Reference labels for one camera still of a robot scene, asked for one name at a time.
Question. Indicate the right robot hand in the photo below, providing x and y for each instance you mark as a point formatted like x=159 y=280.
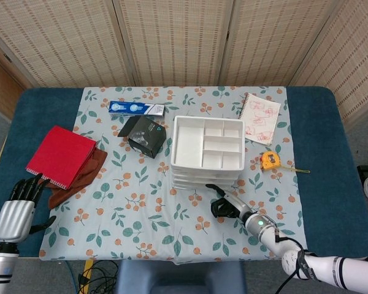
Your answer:
x=237 y=205

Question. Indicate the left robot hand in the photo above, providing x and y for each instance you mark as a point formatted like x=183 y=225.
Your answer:
x=15 y=217

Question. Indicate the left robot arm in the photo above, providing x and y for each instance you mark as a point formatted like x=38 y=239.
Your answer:
x=0 y=263

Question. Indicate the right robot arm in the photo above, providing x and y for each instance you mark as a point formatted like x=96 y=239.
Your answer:
x=266 y=235

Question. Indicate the white plastic drawer organizer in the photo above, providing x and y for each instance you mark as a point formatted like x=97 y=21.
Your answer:
x=187 y=147

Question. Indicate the yellow tape measure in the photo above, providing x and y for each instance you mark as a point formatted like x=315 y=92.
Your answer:
x=269 y=160

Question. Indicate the red spiral notebook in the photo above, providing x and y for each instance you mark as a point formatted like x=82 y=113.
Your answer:
x=61 y=156

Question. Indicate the brown cloth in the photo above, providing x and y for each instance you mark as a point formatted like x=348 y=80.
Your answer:
x=89 y=171

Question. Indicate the spiral notepad with red drawings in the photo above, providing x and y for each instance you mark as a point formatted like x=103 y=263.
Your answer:
x=263 y=122

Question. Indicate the blue padded seat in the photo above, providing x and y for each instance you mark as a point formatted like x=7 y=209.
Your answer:
x=178 y=275

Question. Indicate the floral print tablecloth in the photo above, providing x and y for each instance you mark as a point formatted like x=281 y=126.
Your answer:
x=141 y=214

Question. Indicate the black cardboard box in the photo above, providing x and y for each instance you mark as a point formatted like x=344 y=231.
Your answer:
x=147 y=144

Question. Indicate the wooden door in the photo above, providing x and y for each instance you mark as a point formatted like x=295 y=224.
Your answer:
x=0 y=92

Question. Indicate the blue toothpaste box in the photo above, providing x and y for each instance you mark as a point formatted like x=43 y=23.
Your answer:
x=135 y=107

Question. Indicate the woven folding screen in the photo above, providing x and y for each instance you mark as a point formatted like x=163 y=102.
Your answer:
x=171 y=39

